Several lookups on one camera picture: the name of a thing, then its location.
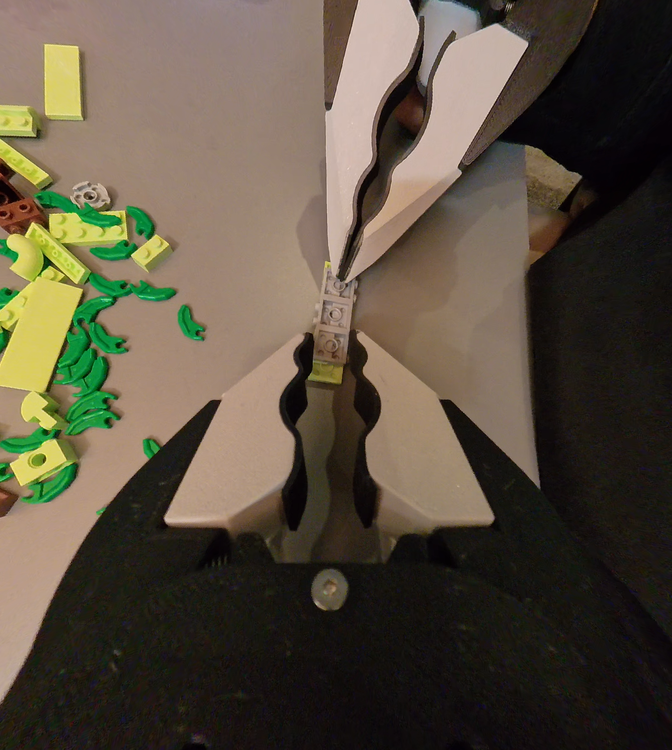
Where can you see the green curved leaf piece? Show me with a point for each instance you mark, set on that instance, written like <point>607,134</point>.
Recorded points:
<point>191,322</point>

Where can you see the lime smooth tile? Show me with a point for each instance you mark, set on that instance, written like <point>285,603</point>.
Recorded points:
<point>64,82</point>

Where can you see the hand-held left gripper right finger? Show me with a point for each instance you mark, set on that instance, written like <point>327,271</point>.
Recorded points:
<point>429,463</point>

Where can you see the lime long studded plate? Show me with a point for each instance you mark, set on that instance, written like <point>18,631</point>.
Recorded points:
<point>327,375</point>

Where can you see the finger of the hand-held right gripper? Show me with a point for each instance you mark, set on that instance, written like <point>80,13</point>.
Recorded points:
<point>464,105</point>
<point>359,117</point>

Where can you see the small lime plate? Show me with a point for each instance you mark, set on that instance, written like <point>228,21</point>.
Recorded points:
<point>151,253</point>

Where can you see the person's right hand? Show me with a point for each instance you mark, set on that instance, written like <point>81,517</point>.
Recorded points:
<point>411,111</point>

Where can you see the pile of mixed toy bricks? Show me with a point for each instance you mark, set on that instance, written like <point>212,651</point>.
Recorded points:
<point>37,334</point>

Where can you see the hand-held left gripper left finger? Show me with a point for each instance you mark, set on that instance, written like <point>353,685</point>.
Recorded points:
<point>230,463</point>

